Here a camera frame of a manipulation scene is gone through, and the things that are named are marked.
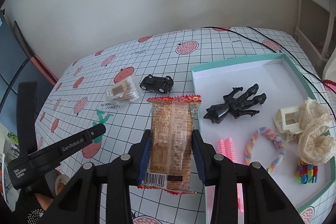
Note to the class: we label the crochet striped mat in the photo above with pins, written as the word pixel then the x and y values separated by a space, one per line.
pixel 331 85

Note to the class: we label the pomegranate grid tablecloth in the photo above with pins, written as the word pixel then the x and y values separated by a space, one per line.
pixel 207 61

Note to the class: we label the teal mermaid hair clip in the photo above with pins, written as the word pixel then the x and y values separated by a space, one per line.
pixel 102 118

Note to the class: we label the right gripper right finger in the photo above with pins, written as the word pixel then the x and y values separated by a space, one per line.
pixel 204 158

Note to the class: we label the left hand dark glove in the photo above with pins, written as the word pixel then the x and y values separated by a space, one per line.
pixel 30 206

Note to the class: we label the black toy figure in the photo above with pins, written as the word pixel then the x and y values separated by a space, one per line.
pixel 237 107

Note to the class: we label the black toy car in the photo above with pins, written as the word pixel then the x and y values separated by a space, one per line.
pixel 157 84

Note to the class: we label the cream lace scrunchie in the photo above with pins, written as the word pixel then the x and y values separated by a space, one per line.
pixel 314 147

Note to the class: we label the orange biscuit snack packet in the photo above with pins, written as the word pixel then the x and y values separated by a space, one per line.
pixel 172 123

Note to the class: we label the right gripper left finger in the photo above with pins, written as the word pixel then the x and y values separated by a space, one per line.
pixel 140 156

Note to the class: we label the colourful block toy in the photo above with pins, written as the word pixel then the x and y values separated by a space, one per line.
pixel 306 173

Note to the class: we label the white wooden shelf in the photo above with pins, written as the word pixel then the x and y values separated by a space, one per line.
pixel 314 29

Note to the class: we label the white tape roll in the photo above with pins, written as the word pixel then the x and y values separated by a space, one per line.
pixel 61 182

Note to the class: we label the cotton swab bag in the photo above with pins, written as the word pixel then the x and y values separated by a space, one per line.
pixel 125 91

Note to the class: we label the pink hair rollers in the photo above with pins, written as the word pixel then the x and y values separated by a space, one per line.
pixel 226 148

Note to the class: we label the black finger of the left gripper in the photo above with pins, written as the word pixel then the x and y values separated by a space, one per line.
pixel 74 143

